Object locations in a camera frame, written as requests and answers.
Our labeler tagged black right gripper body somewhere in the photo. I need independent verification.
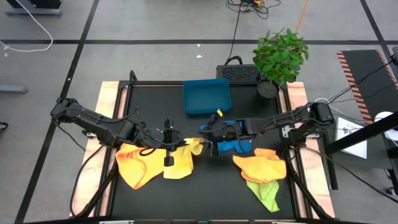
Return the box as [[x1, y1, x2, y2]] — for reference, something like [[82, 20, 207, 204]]
[[203, 114, 246, 158]]

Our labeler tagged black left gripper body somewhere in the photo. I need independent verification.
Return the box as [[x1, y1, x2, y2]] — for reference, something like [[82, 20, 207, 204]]
[[133, 118, 184, 167]]

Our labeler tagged blue microfiber towel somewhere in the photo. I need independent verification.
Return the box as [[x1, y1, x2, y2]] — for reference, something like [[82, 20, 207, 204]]
[[199, 119, 253, 155]]

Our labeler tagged yellow microfiber towel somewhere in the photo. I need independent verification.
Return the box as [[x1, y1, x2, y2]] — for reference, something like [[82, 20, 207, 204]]
[[163, 137, 205, 180]]

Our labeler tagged orange microfiber towel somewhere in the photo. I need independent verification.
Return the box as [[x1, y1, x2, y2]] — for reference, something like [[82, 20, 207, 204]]
[[115, 142, 166, 190], [232, 147, 287, 184]]

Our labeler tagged green microfiber towel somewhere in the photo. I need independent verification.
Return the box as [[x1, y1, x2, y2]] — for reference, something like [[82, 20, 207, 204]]
[[245, 179, 280, 213]]

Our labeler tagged teal plastic bin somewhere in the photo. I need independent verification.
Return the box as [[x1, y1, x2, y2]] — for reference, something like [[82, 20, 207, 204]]
[[182, 78, 233, 115]]

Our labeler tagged black mesh computer case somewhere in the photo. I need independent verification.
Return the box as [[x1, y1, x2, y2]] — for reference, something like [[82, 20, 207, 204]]
[[216, 55, 262, 84]]

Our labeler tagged black plant pot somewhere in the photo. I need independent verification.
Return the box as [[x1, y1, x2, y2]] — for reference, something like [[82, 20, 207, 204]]
[[256, 79, 280, 100]]

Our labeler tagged light wooden table board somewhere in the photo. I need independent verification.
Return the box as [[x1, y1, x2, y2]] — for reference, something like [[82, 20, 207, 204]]
[[285, 81, 336, 218], [70, 81, 121, 217]]

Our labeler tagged black support strut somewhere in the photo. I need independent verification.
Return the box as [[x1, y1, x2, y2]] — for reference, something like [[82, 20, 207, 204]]
[[76, 161, 121, 218], [284, 146, 333, 220]]

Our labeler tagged green leafy plant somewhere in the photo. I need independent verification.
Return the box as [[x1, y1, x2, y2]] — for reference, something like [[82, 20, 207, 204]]
[[252, 27, 310, 87]]

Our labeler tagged black stand leg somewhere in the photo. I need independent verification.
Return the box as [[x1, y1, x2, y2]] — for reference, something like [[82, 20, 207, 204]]
[[322, 133, 339, 191]]

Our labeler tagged white paper sheet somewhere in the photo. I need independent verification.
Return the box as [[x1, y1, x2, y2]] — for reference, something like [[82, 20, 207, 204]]
[[335, 117, 368, 160]]

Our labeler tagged black rig beam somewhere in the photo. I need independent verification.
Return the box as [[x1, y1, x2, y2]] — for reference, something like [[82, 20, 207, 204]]
[[325, 111, 398, 156]]

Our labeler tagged grey floor bar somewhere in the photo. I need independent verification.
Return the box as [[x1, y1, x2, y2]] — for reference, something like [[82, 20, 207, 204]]
[[0, 84, 29, 94]]

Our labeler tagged black mat striped edge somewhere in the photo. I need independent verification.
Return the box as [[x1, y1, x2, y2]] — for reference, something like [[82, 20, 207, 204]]
[[336, 49, 398, 125]]

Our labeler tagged white round object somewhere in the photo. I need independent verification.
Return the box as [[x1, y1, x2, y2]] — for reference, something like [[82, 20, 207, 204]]
[[374, 111, 398, 141]]

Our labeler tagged grey desk foot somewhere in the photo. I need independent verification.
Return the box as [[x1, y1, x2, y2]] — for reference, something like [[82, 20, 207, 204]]
[[4, 0, 63, 17]]

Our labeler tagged black table frame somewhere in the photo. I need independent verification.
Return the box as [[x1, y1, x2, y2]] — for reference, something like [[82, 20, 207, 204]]
[[110, 70, 298, 220]]

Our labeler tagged black power cable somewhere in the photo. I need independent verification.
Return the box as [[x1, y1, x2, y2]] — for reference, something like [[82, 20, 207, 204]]
[[224, 9, 243, 65]]

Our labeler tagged black cable bundle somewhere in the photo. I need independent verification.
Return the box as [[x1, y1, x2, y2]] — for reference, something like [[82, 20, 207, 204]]
[[226, 0, 282, 20]]

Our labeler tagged white floor cable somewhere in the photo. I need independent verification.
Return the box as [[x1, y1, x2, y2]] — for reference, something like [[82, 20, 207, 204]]
[[0, 0, 54, 53]]

